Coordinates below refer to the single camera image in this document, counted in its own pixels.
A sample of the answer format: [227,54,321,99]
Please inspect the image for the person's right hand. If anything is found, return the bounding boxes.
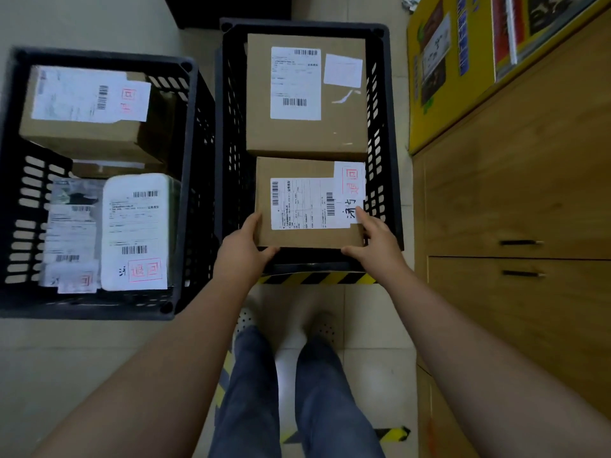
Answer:
[341,207,412,284]

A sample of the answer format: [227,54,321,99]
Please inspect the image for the person's left hand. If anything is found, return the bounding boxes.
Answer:
[212,212,280,294]

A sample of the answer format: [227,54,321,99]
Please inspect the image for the black crate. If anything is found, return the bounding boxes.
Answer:
[213,17,405,276]
[0,46,216,322]

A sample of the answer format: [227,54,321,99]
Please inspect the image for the white foam parcel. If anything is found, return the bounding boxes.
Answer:
[100,174,182,291]

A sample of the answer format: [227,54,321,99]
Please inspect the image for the red striped cardboard box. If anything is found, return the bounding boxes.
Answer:
[254,156,369,249]

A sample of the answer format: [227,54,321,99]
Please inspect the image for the large plain cardboard box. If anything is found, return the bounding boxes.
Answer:
[246,32,369,162]

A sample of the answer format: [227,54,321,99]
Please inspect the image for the brown taped cardboard parcel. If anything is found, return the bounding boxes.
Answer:
[71,159,168,181]

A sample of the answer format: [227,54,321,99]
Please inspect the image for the small plain cardboard box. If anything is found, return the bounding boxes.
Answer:
[18,65,178,165]

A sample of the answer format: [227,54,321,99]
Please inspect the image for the person's left forearm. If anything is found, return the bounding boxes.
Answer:
[31,279,254,458]

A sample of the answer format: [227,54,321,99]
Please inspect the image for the person's right forearm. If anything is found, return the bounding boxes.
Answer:
[381,269,611,458]

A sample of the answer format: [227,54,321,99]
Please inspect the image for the person's left leg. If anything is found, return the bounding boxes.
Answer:
[208,326,283,458]

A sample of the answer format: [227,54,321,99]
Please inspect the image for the person's leg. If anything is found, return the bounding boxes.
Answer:
[208,326,283,458]
[294,336,386,458]

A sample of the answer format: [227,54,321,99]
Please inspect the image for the person's right leg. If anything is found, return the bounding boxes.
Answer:
[294,336,386,458]

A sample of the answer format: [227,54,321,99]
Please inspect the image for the yellow cardboard display stand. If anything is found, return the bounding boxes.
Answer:
[407,0,611,156]

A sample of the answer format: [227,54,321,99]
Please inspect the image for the grey perforated shoe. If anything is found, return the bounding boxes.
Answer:
[232,307,260,340]
[305,312,344,350]

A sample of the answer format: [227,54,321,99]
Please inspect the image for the wooden cupboard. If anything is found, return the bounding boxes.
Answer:
[412,9,611,458]

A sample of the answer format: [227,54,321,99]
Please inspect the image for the black glass display cabinet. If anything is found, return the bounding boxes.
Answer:
[162,0,293,30]

